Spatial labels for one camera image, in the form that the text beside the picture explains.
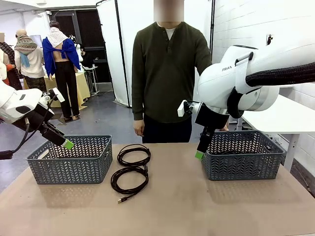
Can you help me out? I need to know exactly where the person in dark clothes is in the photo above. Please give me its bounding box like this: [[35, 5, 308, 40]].
[[78, 46, 99, 72]]

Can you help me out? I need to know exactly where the table with yellow cloth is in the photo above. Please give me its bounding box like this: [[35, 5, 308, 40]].
[[23, 71, 91, 108]]

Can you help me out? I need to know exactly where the gray plastic lattice basket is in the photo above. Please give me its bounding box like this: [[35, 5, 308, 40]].
[[26, 134, 113, 185], [200, 130, 286, 182]]

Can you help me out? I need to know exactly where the black cable blue plug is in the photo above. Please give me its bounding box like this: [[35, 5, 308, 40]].
[[117, 144, 152, 168]]

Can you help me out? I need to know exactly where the person's right hand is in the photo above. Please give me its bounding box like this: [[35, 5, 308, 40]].
[[133, 119, 145, 138]]

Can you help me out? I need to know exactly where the person in olive sweater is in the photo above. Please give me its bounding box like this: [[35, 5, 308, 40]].
[[131, 0, 213, 144]]

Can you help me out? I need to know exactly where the dark doorway frame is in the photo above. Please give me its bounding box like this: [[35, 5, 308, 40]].
[[45, 9, 112, 84]]

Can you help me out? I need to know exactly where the white table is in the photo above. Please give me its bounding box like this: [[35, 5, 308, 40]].
[[228, 94, 315, 173]]

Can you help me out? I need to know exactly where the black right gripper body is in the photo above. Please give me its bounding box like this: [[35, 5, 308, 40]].
[[194, 102, 230, 131]]

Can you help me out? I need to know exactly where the black backdrop stand pole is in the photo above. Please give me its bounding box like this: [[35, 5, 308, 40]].
[[209, 0, 217, 54], [114, 0, 132, 108]]

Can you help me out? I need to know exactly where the person in plaid coat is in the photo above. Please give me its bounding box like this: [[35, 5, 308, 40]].
[[0, 32, 23, 90]]

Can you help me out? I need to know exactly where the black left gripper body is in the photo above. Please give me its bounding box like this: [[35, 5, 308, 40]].
[[12, 103, 55, 135]]

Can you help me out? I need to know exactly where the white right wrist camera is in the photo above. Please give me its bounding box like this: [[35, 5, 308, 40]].
[[177, 99, 203, 118]]

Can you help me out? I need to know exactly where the person's right forearm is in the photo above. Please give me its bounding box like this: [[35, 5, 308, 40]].
[[132, 78, 146, 121]]

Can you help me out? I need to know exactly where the black right arm cable sleeve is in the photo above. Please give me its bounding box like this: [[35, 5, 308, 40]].
[[226, 61, 315, 120]]

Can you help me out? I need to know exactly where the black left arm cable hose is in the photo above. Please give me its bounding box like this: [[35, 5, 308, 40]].
[[0, 94, 58, 160]]

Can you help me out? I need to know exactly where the mannequin with patterned scarf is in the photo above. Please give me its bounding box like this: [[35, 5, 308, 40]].
[[14, 29, 46, 92]]

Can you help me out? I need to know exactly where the black cable gold USB plug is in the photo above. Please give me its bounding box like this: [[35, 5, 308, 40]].
[[110, 165, 150, 205]]

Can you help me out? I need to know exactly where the white backdrop screen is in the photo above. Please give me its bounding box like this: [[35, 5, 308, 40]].
[[96, 0, 213, 108]]

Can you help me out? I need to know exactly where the mannequin with blue sweater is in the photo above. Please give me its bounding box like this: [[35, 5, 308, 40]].
[[41, 21, 82, 121]]

